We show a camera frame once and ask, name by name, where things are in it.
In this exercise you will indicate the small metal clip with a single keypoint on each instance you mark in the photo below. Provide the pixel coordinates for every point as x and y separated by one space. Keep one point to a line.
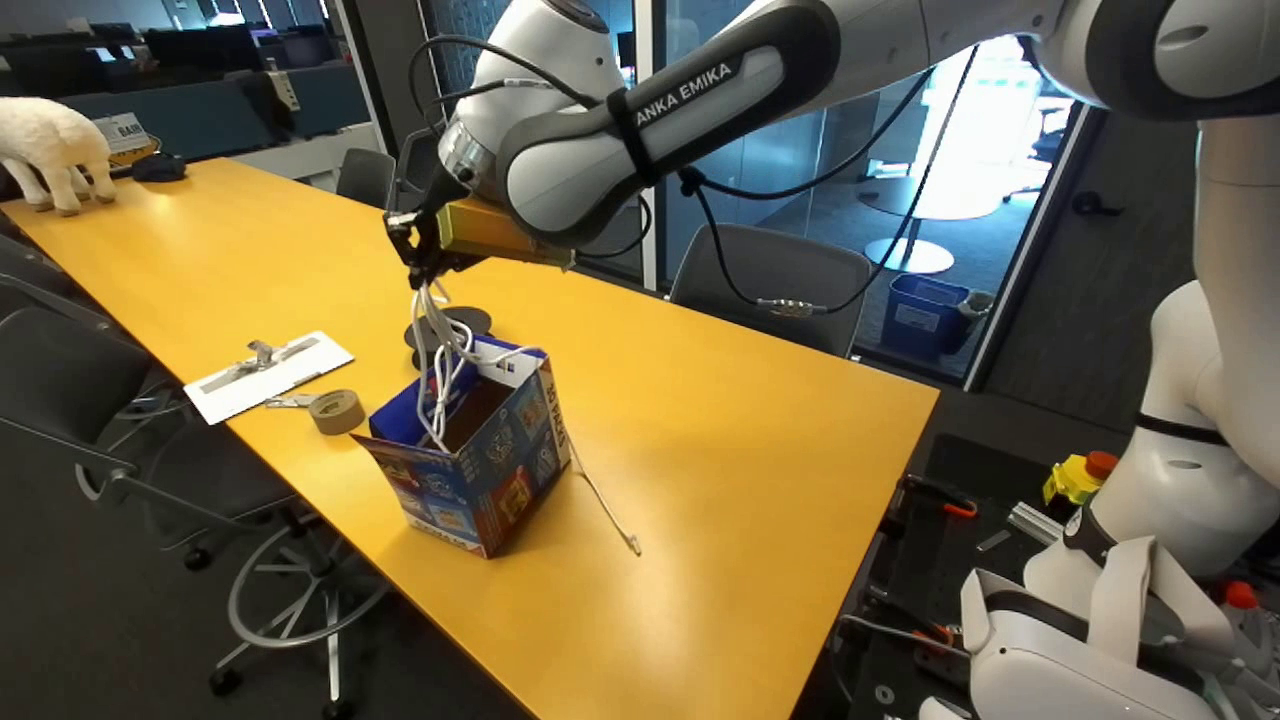
257 354

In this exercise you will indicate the white VR headset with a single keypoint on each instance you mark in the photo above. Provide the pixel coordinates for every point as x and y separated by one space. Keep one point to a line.
1064 655

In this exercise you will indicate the yellow and red toy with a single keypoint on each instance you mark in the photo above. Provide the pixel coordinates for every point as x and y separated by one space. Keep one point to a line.
1079 476

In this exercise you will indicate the black office chair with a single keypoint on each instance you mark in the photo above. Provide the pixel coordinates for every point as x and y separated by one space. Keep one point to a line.
66 374

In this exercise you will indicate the blue bin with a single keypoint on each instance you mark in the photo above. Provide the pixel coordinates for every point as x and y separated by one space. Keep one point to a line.
934 323

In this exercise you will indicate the small white box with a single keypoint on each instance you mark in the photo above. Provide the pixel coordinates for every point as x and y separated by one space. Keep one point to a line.
127 128

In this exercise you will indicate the grey tape roll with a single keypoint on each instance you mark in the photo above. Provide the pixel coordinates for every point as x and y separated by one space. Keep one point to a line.
338 410

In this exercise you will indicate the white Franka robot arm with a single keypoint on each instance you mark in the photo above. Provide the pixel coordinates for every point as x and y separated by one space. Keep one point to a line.
695 94

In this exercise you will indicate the white paper strip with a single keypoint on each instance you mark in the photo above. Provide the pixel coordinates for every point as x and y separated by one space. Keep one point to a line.
300 363

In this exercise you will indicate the blue printed cardboard box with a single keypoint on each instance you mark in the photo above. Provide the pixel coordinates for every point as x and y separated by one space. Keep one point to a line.
500 465

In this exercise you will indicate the small black object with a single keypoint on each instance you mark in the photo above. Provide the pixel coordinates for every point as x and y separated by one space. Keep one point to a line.
161 170

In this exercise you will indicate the white plush animal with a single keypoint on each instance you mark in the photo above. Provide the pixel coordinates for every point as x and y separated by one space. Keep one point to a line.
52 150

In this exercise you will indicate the black tool cart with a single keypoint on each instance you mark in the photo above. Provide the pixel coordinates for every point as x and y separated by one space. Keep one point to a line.
923 574

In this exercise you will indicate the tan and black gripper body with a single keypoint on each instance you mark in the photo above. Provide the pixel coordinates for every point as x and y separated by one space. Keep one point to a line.
483 228

